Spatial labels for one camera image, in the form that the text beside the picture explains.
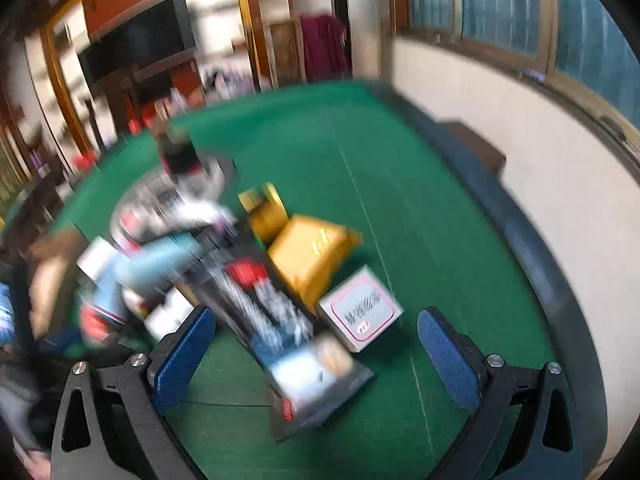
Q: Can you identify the teal tissue pack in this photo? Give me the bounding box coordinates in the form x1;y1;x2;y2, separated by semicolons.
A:
92;233;201;318

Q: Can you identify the cardboard box tray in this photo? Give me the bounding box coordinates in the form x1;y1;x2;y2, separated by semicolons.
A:
27;226;89;338

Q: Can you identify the maroon cloth on chair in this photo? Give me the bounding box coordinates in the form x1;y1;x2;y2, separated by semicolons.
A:
299;14;352;82

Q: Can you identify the yellow snack packet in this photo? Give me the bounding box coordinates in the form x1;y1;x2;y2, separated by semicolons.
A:
268;214;362;315

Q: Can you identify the black seasoning packet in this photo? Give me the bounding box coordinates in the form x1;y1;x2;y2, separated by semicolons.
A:
184;238;374;441

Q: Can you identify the black television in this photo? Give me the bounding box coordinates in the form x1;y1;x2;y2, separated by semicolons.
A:
78;0;195;86

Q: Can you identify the wooden stool by wall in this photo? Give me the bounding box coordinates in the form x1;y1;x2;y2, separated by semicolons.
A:
439;120;506;177

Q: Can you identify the round grey table console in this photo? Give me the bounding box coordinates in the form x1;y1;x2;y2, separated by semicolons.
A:
108;153;236;252

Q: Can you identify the black jar with cork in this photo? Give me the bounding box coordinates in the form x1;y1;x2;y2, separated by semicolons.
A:
152;122;203;180

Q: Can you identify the white pink small box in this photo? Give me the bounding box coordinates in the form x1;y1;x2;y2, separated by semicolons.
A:
318;266;404;353

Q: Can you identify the yellow tape roll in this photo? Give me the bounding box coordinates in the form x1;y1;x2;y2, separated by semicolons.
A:
238;182;288;245

